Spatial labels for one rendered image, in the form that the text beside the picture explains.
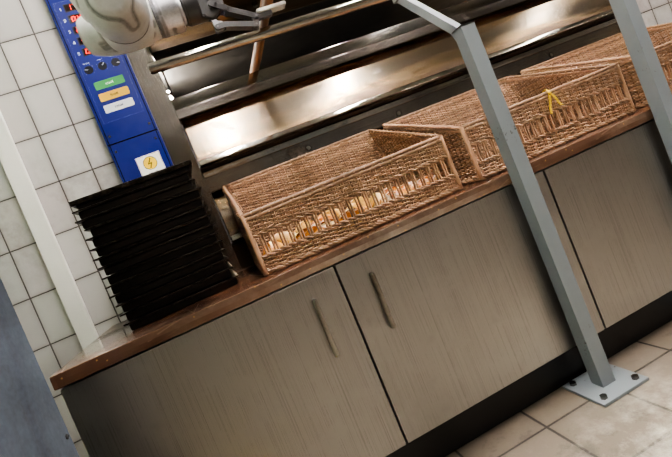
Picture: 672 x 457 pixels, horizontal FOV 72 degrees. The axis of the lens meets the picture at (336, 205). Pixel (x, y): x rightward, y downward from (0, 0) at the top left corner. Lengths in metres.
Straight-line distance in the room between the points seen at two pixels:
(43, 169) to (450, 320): 1.26
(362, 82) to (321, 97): 0.16
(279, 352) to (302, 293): 0.14
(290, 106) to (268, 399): 0.98
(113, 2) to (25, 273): 0.99
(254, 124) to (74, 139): 0.56
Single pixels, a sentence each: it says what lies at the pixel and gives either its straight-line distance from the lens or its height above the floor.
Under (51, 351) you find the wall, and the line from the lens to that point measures 1.69.
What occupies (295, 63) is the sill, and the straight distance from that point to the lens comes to 1.70.
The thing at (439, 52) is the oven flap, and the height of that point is 1.03.
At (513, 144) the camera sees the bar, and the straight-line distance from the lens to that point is 1.21.
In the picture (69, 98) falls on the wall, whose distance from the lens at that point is 1.70.
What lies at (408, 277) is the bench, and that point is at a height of 0.45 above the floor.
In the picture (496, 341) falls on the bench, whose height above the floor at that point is 0.21.
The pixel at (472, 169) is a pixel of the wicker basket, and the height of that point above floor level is 0.62.
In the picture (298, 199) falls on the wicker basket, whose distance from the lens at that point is 1.10.
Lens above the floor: 0.71
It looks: 2 degrees down
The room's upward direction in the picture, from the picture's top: 22 degrees counter-clockwise
